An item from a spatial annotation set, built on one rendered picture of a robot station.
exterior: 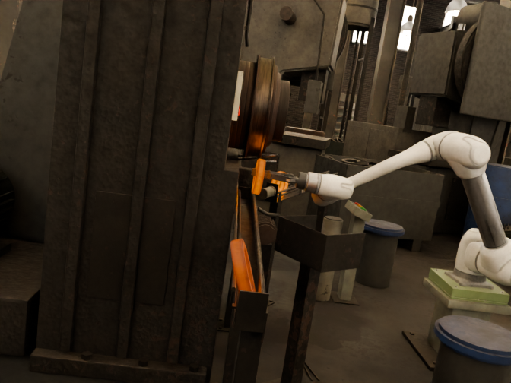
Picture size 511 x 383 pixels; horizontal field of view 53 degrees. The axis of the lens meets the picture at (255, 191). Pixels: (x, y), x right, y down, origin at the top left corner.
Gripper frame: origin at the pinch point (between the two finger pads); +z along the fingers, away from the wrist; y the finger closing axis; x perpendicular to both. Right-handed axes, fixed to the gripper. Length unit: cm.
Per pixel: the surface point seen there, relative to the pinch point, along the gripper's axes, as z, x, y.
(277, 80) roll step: -0.2, 40.1, 8.2
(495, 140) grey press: -275, 41, 338
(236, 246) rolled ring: 9, -9, -88
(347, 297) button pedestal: -75, -78, 83
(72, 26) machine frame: 78, 43, -28
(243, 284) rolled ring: 6, -17, -94
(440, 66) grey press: -191, 104, 326
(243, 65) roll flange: 15.3, 43.7, 9.7
